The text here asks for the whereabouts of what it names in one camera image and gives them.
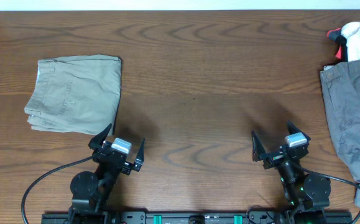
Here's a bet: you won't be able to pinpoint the black and red garment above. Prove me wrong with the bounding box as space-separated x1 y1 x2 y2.
326 28 348 62

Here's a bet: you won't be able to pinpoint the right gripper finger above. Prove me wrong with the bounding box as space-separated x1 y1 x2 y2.
287 120 311 141
251 130 266 162

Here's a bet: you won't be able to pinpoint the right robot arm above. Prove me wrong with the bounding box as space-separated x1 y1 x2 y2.
251 121 331 223

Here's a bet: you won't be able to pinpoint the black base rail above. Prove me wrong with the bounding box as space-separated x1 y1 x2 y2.
41 210 353 224

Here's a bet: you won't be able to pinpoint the folded khaki shorts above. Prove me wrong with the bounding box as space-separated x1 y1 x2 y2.
24 55 122 135

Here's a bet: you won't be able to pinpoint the white garment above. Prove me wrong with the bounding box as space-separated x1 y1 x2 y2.
341 22 360 62

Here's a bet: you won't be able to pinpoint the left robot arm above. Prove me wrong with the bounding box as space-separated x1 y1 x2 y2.
64 124 144 223

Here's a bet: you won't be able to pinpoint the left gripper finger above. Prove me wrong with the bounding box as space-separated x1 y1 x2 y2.
88 123 112 149
132 139 145 172

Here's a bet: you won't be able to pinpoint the grey shorts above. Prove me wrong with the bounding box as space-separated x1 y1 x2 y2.
320 60 360 207

